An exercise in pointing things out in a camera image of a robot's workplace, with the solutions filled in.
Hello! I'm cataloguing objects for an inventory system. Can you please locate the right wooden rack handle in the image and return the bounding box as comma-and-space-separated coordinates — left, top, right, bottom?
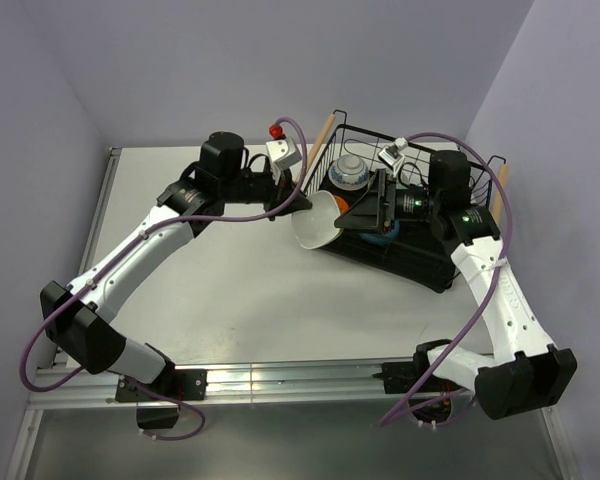
491, 163, 509, 225

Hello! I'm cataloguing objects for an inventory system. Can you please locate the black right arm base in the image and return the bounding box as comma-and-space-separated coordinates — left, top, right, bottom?
372, 361, 463, 395

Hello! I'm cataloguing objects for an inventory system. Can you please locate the blue white patterned bowl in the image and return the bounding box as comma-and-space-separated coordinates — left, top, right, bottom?
328, 154, 370, 191

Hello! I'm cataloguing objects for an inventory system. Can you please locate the aluminium table edge rail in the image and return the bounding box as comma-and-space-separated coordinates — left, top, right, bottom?
27, 357, 554, 409

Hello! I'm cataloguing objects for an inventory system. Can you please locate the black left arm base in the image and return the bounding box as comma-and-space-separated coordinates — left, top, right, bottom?
114, 368, 208, 441

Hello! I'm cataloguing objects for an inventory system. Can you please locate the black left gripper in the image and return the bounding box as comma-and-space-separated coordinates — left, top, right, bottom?
220, 162, 312, 222

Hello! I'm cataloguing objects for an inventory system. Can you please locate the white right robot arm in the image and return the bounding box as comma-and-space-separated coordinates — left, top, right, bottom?
335, 150, 577, 423

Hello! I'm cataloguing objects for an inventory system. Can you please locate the left wooden rack handle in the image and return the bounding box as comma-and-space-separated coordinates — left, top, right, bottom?
307, 112, 336, 168

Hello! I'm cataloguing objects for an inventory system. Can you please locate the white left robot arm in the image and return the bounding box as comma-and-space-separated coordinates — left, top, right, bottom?
41, 124, 311, 399

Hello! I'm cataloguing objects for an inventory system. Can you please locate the blue ceramic bowl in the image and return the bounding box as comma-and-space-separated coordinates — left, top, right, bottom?
359, 221, 400, 247

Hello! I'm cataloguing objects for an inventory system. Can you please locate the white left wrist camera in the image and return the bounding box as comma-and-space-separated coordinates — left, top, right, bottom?
265, 138, 302, 171

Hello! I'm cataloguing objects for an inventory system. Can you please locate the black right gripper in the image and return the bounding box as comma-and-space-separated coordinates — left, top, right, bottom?
335, 168, 441, 235

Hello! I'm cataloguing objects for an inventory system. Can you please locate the orange bowl white inside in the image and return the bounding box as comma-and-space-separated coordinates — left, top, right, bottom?
334, 195, 349, 213

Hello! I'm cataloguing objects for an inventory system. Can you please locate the white square bowl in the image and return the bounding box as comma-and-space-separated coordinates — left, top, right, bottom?
291, 190, 342, 250

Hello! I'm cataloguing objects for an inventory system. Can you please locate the wooden rack handle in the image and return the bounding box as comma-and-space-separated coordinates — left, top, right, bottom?
307, 112, 336, 168
491, 163, 509, 225

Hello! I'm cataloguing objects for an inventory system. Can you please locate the black wire dish rack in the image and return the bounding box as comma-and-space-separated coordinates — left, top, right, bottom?
304, 122, 507, 293

